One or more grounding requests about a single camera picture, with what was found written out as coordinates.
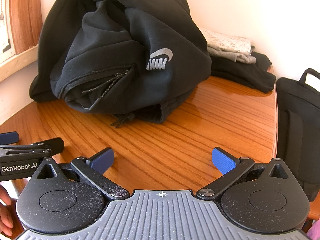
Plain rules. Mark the grey folded garment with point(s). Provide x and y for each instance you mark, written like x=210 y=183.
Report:
x=232 y=56

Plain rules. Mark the black Nike sweatpants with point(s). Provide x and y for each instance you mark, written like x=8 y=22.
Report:
x=130 y=58

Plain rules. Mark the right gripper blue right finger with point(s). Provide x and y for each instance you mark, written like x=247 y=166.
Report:
x=234 y=171

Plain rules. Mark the black bag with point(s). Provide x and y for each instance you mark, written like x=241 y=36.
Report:
x=298 y=130

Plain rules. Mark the black folded garment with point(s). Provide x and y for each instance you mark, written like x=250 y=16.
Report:
x=250 y=75

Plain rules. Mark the brown wooden window frame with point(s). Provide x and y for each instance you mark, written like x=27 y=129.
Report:
x=26 y=23

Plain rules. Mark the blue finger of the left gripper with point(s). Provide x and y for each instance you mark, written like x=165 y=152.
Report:
x=37 y=149
x=9 y=138

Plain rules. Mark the white patterned folded cloth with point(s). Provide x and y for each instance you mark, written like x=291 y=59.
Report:
x=225 y=42

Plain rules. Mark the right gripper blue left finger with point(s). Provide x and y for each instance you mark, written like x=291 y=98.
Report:
x=91 y=172

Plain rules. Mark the person's left hand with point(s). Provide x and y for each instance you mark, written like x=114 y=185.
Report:
x=6 y=218

